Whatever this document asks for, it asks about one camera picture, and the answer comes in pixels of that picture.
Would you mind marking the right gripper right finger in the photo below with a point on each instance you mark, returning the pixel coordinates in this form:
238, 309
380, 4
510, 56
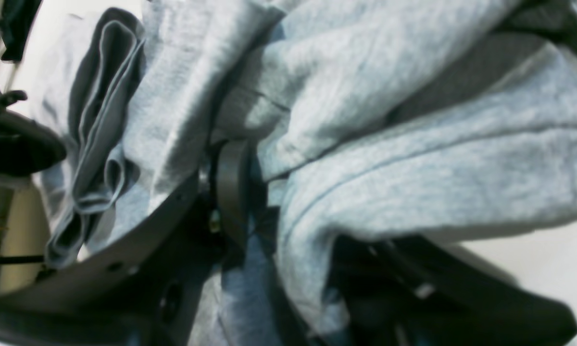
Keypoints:
409, 292

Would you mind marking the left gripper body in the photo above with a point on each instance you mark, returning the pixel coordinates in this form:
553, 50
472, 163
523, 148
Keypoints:
26, 146

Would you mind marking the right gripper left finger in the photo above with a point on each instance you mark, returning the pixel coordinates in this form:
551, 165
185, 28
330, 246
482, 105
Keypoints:
144, 289

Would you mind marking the grey T-shirt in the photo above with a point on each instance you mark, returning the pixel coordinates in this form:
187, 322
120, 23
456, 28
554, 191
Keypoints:
370, 118

